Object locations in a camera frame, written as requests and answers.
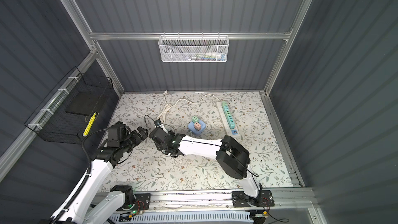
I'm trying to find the blue square power socket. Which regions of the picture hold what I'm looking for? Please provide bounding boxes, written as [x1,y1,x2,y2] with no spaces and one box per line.
[188,120,206,136]

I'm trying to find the brown plug adapter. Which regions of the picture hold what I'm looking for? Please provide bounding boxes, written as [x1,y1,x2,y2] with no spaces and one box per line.
[194,122,202,131]

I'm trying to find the long white power strip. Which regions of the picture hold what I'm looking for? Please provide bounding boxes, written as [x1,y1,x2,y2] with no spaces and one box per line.
[217,101,240,139]

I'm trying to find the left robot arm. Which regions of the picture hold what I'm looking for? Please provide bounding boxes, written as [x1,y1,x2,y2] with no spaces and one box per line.
[39,121,148,224]

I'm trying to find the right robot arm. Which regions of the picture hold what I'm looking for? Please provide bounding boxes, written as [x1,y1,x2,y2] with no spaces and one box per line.
[149,127,262,199]

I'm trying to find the yellow marker pen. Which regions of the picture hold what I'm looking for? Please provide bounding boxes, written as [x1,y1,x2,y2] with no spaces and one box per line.
[83,113,97,137]

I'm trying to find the pens in white basket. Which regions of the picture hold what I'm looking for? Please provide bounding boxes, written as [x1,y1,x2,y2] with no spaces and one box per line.
[184,52,227,62]

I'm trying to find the white vented cover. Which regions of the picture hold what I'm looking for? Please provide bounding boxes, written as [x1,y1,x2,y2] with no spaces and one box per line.
[109,211,254,224]

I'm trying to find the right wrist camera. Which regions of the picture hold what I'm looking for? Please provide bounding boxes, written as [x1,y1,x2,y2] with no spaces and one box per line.
[154,119,165,128]

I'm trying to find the white power strip cable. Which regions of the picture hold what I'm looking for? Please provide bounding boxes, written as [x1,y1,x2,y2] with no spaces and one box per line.
[159,90,222,122]

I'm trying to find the black wire basket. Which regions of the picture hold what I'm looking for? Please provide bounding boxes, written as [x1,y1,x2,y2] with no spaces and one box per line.
[24,69,114,144]

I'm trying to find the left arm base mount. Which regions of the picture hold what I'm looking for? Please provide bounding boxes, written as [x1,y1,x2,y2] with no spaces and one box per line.
[117,193,151,213]

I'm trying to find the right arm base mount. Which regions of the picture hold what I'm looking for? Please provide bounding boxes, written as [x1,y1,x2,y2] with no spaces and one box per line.
[231,190,275,208]

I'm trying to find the white wire basket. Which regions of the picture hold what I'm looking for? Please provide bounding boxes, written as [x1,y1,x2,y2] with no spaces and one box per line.
[158,35,230,63]

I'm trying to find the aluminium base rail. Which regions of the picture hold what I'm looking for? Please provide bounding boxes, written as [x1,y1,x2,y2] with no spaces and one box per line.
[93,188,318,214]

